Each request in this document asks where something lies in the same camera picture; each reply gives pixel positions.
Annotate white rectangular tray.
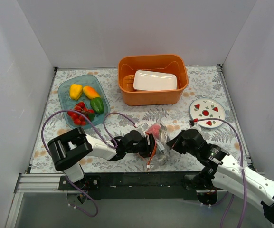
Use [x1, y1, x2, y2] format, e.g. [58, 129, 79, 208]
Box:
[133, 70, 177, 91]

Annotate watermelon pattern round plate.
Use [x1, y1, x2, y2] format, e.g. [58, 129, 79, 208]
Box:
[189, 98, 226, 129]

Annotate teal transparent plastic tray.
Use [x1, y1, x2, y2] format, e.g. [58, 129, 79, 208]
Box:
[57, 74, 111, 130]

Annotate pink fake peach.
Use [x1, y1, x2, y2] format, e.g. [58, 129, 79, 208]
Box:
[147, 124, 161, 138]

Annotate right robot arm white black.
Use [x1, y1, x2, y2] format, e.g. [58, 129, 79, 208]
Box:
[167, 129, 274, 224]

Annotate floral table mat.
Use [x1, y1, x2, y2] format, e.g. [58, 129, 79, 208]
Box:
[30, 66, 249, 174]

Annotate yellow fake bell pepper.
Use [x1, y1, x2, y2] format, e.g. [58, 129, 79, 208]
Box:
[69, 84, 83, 100]

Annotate orange plastic bin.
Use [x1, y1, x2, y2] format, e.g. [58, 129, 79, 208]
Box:
[118, 55, 189, 106]

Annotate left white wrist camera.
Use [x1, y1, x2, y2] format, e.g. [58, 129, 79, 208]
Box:
[134, 123, 149, 137]

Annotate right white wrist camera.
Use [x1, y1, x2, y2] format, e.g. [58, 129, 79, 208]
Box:
[189, 120, 202, 132]

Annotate clear zip top bag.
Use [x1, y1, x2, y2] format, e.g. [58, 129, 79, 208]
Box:
[146, 121, 170, 171]

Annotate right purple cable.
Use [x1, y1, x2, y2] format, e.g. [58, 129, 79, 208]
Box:
[193, 118, 248, 228]

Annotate orange yellow fake mango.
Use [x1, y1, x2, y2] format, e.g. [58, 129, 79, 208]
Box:
[83, 86, 100, 100]

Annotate green fake bell pepper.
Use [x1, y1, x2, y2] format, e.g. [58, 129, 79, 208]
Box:
[90, 97, 104, 114]

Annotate red fake strawberries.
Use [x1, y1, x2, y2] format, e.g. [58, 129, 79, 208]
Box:
[67, 101, 95, 126]

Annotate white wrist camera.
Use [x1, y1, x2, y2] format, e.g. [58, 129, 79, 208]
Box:
[134, 123, 149, 137]
[189, 120, 202, 132]

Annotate purple cable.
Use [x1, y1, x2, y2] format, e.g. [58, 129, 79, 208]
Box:
[193, 118, 248, 228]
[40, 110, 137, 149]

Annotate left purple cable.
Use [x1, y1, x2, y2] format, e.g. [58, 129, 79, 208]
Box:
[40, 110, 137, 149]

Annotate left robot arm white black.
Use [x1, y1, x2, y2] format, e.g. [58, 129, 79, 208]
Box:
[48, 127, 157, 190]

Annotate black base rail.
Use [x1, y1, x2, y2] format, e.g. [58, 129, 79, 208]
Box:
[58, 171, 225, 201]

